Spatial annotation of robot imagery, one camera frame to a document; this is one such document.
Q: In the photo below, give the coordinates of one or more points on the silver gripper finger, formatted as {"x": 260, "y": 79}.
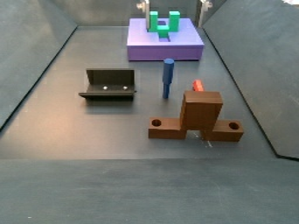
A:
{"x": 143, "y": 5}
{"x": 206, "y": 4}

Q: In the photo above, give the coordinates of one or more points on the brown T-shaped block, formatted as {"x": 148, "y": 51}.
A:
{"x": 199, "y": 115}

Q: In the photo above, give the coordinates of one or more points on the purple base board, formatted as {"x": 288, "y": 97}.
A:
{"x": 144, "y": 46}

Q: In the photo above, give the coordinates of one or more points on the green U-shaped block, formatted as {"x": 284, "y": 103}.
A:
{"x": 163, "y": 29}

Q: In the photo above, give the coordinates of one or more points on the blue cylindrical peg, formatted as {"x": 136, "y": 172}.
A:
{"x": 167, "y": 76}

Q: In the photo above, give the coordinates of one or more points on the red cylindrical peg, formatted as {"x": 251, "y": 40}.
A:
{"x": 198, "y": 85}

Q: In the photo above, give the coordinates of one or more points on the black angle bracket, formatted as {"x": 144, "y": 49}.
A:
{"x": 110, "y": 82}

